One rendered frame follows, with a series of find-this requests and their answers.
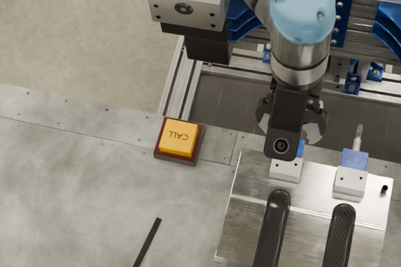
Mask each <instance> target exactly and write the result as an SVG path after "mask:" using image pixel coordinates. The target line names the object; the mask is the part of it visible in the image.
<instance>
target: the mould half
mask: <svg viewBox="0 0 401 267"><path fill-rule="evenodd" d="M271 163H272V159H271V158H268V157H266V156H265V154H264V152H262V151H256V150H251V149H247V148H242V149H241V152H240V157H239V161H238V164H237V168H236V173H235V177H234V180H233V185H232V189H231V192H230V197H229V202H228V205H227V209H226V214H225V217H224V221H223V226H222V229H221V234H220V238H219V241H218V246H217V250H216V253H215V258H214V261H213V264H212V267H252V266H253V263H254V257H255V253H256V250H257V245H258V240H259V236H260V231H261V226H262V223H263V217H264V212H265V209H266V204H267V199H268V197H269V196H270V194H271V193H272V192H273V191H274V190H285V191H286V192H287V193H288V194H289V195H290V198H291V206H290V210H289V215H288V220H287V224H286V229H285V234H284V238H283V243H282V248H281V252H280V257H279V262H278V266H277V267H322V263H323V257H324V254H325V247H326V241H327V237H328V232H329V226H330V223H331V217H332V211H334V208H335V207H336V206H337V205H338V204H341V203H347V204H349V205H351V206H352V207H353V208H354V210H355V212H356V221H355V226H354V232H353V239H352V243H351V250H350V256H349V260H348V267H380V261H381V254H382V250H383V242H384V236H385V229H386V225H387V218H388V210H389V206H390V199H391V191H392V187H393V179H392V178H386V177H383V176H378V175H372V174H368V178H367V182H366V189H365V196H364V198H360V197H355V196H352V195H347V194H341V193H336V192H332V188H333V184H334V179H335V173H336V170H337V167H334V166H328V165H325V164H320V163H314V162H308V161H305V160H303V163H304V166H303V171H302V174H301V179H300V184H293V183H290V182H285V181H280V180H276V179H271V178H269V173H270V166H271ZM383 185H387V186H388V190H387V192H386V193H385V194H382V193H381V188H382V186H383Z"/></svg>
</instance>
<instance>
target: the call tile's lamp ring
mask: <svg viewBox="0 0 401 267"><path fill-rule="evenodd" d="M167 119H172V120H178V121H182V122H187V123H193V122H188V121H184V120H179V119H173V118H170V117H164V121H163V124H162V127H161V131H160V133H159V137H158V140H157V143H156V147H155V150H154V153H153V154H157V155H160V156H165V157H170V158H174V159H179V160H185V161H188V162H193V163H194V162H195V158H196V154H197V152H198V148H199V144H200V141H201V137H202V133H203V129H204V126H205V125H203V124H199V123H193V124H197V125H198V127H200V130H199V134H198V138H197V140H196V144H195V148H194V151H193V155H192V158H188V157H183V156H178V155H174V154H169V153H164V152H160V151H158V149H159V143H160V141H161V137H162V134H163V131H164V127H165V124H166V120H167Z"/></svg>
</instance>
